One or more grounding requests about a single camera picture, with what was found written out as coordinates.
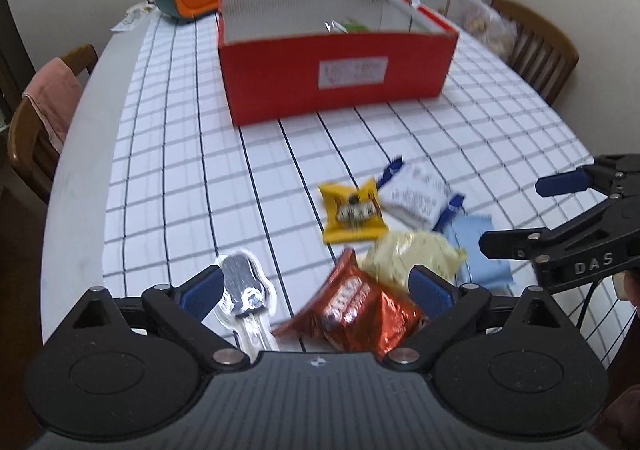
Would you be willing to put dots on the light blue packet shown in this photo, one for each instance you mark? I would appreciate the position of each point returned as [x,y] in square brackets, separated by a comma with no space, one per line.
[487,275]

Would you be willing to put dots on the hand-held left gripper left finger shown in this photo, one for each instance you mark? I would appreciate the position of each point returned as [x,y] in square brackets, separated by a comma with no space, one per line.
[202,287]

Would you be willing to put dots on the clear plastic bag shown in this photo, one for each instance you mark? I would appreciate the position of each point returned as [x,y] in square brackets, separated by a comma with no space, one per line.
[485,30]

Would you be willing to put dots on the copper foil snack packet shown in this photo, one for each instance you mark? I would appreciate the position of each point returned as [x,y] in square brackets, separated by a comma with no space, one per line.
[350,310]

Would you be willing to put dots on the black white checked tablecloth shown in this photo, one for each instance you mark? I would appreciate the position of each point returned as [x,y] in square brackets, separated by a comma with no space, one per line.
[200,180]

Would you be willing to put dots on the pale yellow snack packet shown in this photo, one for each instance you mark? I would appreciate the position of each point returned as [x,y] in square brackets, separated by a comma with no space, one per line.
[410,250]

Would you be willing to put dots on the silver foil guitar chocolate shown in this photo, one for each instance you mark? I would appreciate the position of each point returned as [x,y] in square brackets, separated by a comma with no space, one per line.
[245,290]

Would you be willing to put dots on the white blue snack packet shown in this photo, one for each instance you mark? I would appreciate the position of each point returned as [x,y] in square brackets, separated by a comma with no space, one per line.
[415,195]

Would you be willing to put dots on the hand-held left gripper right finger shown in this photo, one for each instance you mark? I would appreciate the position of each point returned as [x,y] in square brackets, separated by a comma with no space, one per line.
[432,287]

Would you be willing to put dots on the wooden chair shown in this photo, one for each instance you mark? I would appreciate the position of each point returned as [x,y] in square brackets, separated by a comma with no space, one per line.
[25,140]
[550,55]

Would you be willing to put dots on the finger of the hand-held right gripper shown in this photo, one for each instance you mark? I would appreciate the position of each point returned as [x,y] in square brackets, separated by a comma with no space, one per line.
[560,182]
[515,242]

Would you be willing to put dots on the red cardboard box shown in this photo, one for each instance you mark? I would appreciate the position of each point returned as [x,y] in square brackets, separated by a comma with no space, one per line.
[275,80]

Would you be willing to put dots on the pink towel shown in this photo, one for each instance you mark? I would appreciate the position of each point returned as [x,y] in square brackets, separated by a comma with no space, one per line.
[55,100]

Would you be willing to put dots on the green snack packet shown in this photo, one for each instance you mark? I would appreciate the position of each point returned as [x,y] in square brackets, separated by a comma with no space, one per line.
[352,25]

